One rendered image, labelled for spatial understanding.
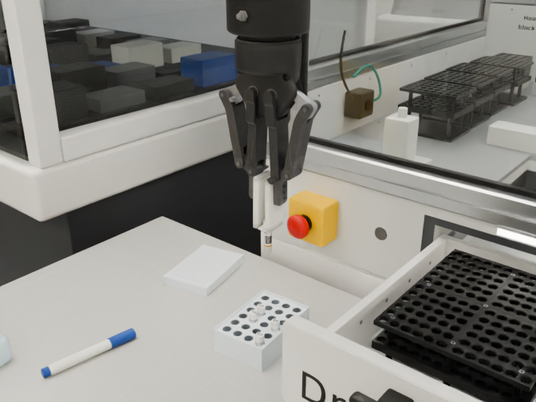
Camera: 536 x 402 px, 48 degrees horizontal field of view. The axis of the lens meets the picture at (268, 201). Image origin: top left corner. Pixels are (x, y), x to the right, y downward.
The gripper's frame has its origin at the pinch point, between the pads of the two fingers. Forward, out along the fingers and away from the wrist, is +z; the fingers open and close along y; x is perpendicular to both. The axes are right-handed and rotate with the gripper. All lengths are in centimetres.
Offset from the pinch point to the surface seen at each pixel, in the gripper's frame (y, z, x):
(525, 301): -29.9, 9.9, -11.5
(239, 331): 3.8, 20.6, 1.5
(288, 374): -10.8, 14.0, 11.7
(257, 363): -0.7, 22.7, 3.6
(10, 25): 57, -16, -5
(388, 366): -22.4, 7.0, 12.2
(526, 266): -27.7, 11.1, -22.2
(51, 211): 54, 18, -6
